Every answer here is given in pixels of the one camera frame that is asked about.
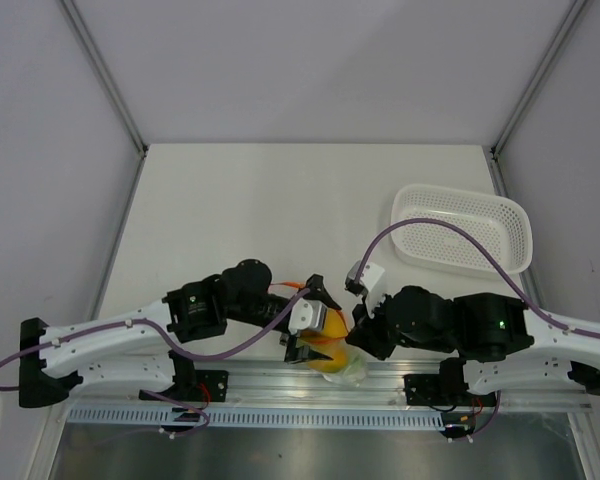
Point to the aluminium mounting rail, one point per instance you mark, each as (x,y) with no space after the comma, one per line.
(252,383)

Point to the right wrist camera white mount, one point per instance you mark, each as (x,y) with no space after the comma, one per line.
(366,281)

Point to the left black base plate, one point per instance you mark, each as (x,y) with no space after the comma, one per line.
(204,386)

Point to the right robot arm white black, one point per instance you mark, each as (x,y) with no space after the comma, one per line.
(492,342)

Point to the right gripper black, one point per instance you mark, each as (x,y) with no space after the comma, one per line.
(367,340)

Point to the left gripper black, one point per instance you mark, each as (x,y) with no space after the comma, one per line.
(301,353)

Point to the mango yellow green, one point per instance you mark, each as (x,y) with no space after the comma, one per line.
(336,362)

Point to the white perforated plastic basket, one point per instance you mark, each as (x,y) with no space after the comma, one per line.
(499,224)

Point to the clear zip bag orange zipper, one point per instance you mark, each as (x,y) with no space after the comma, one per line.
(330,350)

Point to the aluminium frame post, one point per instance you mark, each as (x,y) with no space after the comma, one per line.
(94,57)
(552,53)

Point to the left aluminium frame post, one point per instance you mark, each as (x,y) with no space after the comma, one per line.
(94,57)

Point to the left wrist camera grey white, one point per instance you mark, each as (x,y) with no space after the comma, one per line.
(307,315)

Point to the yellow orange fruit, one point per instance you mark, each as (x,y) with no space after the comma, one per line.
(335,325)

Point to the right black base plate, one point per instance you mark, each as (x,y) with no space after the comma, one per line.
(425,390)

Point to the green apple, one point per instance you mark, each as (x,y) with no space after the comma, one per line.
(355,370)

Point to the right aluminium frame post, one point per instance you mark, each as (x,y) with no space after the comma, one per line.
(552,53)

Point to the slotted white cable duct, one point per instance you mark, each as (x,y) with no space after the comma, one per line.
(294,418)

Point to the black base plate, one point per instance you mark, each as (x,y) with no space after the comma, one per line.
(425,390)
(204,386)

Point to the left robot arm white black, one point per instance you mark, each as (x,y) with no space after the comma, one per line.
(142,352)

